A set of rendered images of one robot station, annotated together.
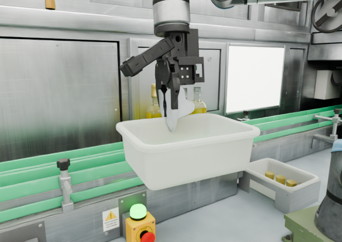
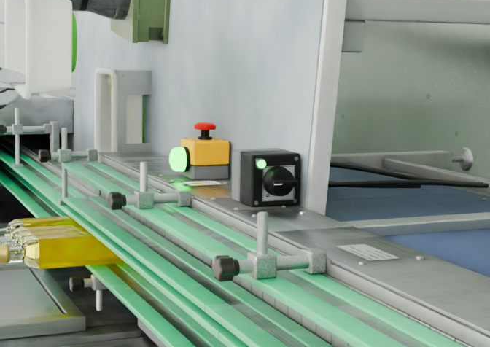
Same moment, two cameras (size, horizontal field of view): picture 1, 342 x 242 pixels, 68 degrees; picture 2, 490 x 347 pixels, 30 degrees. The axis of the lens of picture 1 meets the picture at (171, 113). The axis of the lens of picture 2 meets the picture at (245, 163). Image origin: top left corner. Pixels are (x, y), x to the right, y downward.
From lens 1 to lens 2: 1.35 m
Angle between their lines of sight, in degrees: 50
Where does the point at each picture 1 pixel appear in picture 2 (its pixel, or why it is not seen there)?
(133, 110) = (46, 319)
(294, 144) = not seen: hidden behind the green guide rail
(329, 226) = not seen: outside the picture
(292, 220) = (133, 29)
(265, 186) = (125, 112)
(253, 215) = (164, 99)
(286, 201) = (132, 75)
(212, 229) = (187, 111)
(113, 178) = not seen: hidden behind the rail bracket
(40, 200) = (180, 214)
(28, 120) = not seen: outside the picture
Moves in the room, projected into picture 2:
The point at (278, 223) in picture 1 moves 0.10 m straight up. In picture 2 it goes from (160, 67) to (115, 66)
